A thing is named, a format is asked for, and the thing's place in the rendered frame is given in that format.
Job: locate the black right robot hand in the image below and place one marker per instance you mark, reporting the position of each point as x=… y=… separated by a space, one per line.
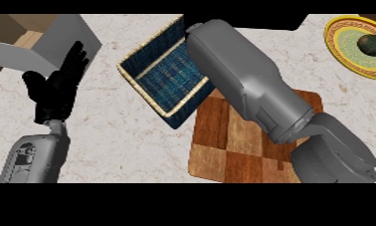
x=189 y=21

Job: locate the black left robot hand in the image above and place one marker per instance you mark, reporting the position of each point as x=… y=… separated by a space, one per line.
x=54 y=94

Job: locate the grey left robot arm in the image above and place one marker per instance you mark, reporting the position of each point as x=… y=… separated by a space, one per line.
x=35 y=157

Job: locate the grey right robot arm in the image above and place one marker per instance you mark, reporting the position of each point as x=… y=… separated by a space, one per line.
x=245 y=74

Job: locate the blue wicker basket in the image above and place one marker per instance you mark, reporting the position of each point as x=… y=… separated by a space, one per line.
x=167 y=70

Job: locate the wooden checkered cutting board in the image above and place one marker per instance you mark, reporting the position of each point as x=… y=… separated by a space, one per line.
x=231 y=143

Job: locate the grey cabinet with wooden inside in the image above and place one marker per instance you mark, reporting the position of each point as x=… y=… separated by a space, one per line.
x=54 y=41

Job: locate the yellow and green plate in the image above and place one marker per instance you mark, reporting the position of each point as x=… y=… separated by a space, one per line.
x=346 y=49

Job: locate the dark green avocado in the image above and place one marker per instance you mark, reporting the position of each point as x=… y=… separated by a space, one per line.
x=368 y=45

